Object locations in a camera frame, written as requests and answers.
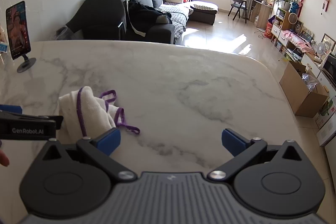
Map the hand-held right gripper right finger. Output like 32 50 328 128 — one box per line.
207 128 306 184

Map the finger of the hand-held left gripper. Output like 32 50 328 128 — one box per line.
0 105 23 115
0 112 64 132

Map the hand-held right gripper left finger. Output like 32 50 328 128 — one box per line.
37 127 137 184

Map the white towel with purple trim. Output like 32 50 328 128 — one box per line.
58 86 141 141

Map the person's left hand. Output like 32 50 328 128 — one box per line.
0 149 10 167

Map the grey phone stand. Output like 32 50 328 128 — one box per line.
17 54 37 74

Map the blue and white packet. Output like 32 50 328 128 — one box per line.
0 27 10 62

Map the black smartphone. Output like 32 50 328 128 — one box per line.
6 0 32 60

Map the brown cardboard box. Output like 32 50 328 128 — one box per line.
279 61 329 118

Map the clear plastic bag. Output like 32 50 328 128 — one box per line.
302 73 320 93
55 26 77 40

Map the white printed carton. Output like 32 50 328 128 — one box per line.
313 97 336 146

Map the white and wood low cabinet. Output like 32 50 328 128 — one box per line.
270 10 336 98

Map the red bag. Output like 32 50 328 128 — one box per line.
264 22 274 39

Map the dark grey sofa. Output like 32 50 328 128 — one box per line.
66 0 218 45

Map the pink cloth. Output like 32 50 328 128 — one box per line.
282 29 317 54

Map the black jacket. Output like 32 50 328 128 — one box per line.
66 0 127 41

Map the black microwave oven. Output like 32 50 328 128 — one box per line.
320 55 336 83

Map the small white desk fan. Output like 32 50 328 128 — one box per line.
315 43 326 62

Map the wooden desk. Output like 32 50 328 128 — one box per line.
250 0 275 29

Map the patterned sofa blanket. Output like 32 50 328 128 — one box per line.
159 2 190 39

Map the wooden chair with grey seat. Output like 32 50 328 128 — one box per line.
227 0 249 24

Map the framed picture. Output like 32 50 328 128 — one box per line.
321 33 336 53

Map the black cloth with white strap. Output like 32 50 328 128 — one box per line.
127 0 173 36

